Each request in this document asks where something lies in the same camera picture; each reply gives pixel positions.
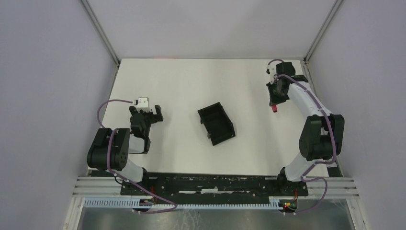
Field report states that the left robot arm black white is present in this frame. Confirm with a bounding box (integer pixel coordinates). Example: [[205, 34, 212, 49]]
[[87, 105, 163, 195]]

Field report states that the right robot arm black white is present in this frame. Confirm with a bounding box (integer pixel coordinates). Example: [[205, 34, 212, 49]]
[[266, 59, 345, 196]]

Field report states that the black plastic bin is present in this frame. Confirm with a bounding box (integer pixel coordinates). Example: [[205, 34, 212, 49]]
[[197, 102, 236, 146]]

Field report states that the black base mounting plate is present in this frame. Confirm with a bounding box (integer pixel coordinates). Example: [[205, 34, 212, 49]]
[[140, 172, 309, 206]]

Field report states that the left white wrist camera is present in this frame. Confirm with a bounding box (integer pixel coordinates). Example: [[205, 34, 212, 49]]
[[133, 97, 152, 113]]

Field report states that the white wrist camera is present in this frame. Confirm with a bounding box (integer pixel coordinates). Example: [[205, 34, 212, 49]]
[[133, 97, 152, 113], [266, 65, 276, 76]]

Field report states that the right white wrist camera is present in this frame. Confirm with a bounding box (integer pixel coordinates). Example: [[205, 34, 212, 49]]
[[266, 65, 276, 76]]

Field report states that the aluminium frame rail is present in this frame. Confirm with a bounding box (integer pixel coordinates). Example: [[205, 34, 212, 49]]
[[72, 177, 360, 199]]

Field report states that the white slotted cable duct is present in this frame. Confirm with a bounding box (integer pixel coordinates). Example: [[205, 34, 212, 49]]
[[83, 197, 282, 210]]

